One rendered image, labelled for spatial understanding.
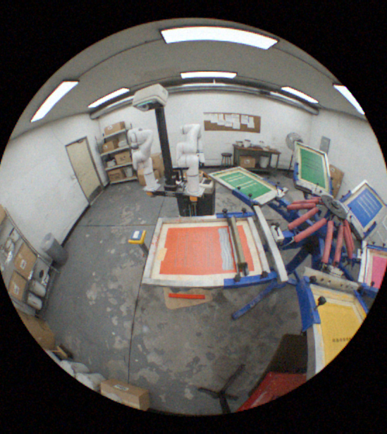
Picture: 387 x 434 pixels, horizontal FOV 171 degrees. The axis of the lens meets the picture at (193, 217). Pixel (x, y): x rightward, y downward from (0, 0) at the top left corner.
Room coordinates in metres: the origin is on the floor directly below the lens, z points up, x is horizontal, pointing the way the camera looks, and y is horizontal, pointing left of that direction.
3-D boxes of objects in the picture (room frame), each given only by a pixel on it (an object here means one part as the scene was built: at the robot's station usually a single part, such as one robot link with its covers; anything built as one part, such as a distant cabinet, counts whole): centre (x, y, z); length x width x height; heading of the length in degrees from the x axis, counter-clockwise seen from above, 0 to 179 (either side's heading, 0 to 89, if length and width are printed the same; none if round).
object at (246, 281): (0.23, -0.28, 0.98); 0.30 x 0.05 x 0.07; 84
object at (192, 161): (1.00, -0.02, 1.37); 0.13 x 0.10 x 0.16; 76
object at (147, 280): (0.53, -0.07, 0.97); 0.79 x 0.58 x 0.04; 84
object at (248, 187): (1.25, -0.74, 1.05); 1.08 x 0.61 x 0.23; 24
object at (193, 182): (1.01, -0.04, 1.21); 0.16 x 0.13 x 0.15; 157
